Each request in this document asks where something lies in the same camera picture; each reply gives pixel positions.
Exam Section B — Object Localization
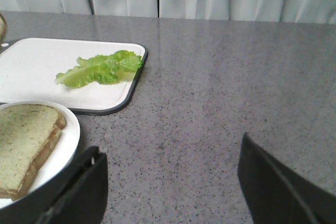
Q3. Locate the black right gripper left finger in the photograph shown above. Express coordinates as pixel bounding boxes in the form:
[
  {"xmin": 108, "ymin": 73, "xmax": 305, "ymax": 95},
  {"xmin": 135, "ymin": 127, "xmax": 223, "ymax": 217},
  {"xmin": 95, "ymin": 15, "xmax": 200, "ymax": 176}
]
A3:
[{"xmin": 1, "ymin": 146, "xmax": 108, "ymax": 223}]

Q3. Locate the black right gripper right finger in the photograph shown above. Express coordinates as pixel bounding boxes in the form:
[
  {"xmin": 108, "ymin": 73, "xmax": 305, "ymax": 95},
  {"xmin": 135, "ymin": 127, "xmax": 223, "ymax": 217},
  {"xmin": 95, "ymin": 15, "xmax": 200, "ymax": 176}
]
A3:
[{"xmin": 237, "ymin": 133, "xmax": 335, "ymax": 223}]

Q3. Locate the bread slice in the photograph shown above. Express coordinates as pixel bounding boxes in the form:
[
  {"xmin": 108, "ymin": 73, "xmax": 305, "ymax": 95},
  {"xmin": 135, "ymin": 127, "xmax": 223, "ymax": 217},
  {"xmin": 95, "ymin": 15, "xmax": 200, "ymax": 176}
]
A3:
[
  {"xmin": 1, "ymin": 127, "xmax": 62, "ymax": 200},
  {"xmin": 1, "ymin": 104, "xmax": 66, "ymax": 199}
]

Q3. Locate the green lettuce leaf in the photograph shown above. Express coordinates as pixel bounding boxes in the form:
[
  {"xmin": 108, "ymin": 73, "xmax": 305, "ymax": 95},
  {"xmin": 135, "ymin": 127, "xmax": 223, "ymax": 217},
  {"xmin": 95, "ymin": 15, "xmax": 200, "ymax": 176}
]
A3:
[{"xmin": 55, "ymin": 50, "xmax": 143, "ymax": 88}]

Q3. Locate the white round plate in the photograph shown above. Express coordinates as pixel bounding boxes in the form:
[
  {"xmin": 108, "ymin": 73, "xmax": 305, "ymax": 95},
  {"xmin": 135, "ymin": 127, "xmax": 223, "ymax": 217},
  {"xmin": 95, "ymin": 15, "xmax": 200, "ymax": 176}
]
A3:
[{"xmin": 1, "ymin": 101, "xmax": 80, "ymax": 208}]

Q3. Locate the white cutting board grey rim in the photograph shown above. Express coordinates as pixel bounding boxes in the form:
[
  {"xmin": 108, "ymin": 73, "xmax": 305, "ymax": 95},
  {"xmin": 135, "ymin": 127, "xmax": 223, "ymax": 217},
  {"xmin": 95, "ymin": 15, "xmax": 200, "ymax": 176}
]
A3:
[{"xmin": 1, "ymin": 38, "xmax": 148, "ymax": 115}]

